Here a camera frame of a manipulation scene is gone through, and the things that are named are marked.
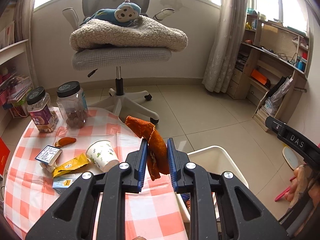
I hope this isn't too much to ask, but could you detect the left curtain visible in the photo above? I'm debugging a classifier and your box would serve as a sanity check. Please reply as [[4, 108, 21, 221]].
[[14, 0, 39, 87]]

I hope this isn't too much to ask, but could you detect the purple label cashew jar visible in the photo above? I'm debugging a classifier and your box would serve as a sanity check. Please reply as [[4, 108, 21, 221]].
[[27, 87, 58, 133]]

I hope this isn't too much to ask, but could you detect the pink stool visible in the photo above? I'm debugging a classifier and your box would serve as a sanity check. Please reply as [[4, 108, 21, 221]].
[[274, 186, 290, 202]]

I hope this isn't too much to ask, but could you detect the blue white small carton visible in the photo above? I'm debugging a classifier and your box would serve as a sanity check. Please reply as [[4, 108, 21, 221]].
[[35, 145, 62, 166]]

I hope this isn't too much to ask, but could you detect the beige fleece blanket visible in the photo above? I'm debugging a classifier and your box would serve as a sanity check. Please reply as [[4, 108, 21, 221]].
[[69, 16, 188, 52]]

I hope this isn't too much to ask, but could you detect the left hand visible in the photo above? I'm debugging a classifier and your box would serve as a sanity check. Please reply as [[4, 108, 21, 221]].
[[133, 236, 146, 240]]

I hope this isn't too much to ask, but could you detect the wooden desk shelf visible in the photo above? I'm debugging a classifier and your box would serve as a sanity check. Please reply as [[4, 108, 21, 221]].
[[227, 9, 310, 131]]

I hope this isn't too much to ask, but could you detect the orange peel piece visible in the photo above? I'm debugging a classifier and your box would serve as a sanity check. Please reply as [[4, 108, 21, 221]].
[[54, 137, 76, 148]]

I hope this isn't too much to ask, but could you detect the large orange peel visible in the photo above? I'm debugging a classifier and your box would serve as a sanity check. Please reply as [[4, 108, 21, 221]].
[[125, 116, 170, 181]]

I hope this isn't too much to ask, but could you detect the jar with dark nuts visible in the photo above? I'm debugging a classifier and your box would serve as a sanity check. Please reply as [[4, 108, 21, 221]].
[[56, 81, 88, 129]]

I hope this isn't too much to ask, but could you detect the right hand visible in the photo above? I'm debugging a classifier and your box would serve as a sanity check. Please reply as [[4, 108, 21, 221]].
[[284, 165, 319, 209]]

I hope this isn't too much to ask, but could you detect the pink checkered tablecloth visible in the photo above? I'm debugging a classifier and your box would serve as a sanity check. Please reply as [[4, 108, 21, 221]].
[[4, 108, 187, 239]]

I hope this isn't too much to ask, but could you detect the yellow snack wrapper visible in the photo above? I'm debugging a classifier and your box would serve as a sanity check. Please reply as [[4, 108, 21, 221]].
[[53, 153, 90, 178]]

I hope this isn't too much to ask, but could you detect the beige lace curtain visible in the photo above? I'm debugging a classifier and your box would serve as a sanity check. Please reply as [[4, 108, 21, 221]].
[[202, 0, 248, 93]]

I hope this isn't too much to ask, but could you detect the grey office chair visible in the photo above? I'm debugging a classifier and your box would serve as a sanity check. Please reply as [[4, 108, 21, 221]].
[[72, 0, 171, 125]]

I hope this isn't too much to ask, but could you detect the milk carton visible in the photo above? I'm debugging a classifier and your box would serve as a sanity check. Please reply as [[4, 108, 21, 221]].
[[52, 173, 81, 194]]

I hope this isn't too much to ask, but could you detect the white bookshelf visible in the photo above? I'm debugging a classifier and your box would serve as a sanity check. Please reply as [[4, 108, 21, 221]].
[[1, 21, 33, 118]]

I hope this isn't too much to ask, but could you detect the floral paper cup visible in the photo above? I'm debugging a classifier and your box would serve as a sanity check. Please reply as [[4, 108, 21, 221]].
[[85, 140, 119, 172]]

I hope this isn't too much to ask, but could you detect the blue monkey plush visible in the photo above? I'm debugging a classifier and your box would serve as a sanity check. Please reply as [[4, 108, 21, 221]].
[[80, 0, 141, 27]]

